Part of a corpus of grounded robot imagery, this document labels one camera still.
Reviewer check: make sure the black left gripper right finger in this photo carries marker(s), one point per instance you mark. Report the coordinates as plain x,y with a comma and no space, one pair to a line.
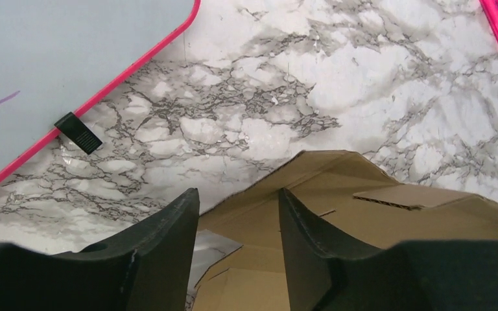
328,269

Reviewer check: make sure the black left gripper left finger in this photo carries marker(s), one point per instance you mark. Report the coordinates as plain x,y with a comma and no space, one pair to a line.
144,267

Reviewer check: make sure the brown cardboard box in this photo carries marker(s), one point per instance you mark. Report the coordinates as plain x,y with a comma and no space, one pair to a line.
346,190

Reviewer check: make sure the black whiteboard clip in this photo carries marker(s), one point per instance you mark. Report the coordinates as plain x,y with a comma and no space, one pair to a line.
75,130

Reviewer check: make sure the pink framed whiteboard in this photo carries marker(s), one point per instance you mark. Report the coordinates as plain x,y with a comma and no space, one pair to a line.
59,58

